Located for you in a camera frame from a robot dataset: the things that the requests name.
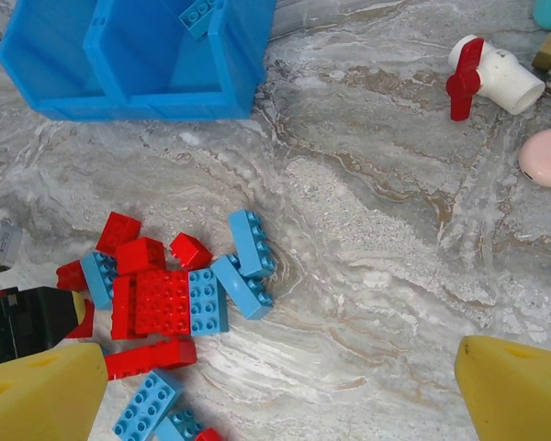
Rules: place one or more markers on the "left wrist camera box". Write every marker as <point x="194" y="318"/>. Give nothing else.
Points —
<point x="2" y="250"/>

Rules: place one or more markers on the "pink round case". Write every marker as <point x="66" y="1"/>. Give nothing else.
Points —
<point x="546" y="158"/>

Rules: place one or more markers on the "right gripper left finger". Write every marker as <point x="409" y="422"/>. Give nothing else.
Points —
<point x="37" y="399"/>

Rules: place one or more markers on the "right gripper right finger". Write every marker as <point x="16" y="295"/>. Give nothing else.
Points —
<point x="519" y="395"/>

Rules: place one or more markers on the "blue lego brick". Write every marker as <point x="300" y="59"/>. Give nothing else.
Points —
<point x="252" y="241"/>
<point x="241" y="289"/>
<point x="176" y="427"/>
<point x="98" y="280"/>
<point x="196" y="17"/>
<point x="147" y="404"/>
<point x="206" y="301"/>

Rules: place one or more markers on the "blue two-compartment plastic bin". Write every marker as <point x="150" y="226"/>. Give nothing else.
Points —
<point x="73" y="101"/>

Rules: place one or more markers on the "long red lego brick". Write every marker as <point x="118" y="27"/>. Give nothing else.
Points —
<point x="151" y="358"/>

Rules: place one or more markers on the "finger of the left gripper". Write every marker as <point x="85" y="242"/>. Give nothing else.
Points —
<point x="23" y="321"/>

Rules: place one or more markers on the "large red lego plate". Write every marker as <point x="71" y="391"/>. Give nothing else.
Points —
<point x="163" y="301"/>

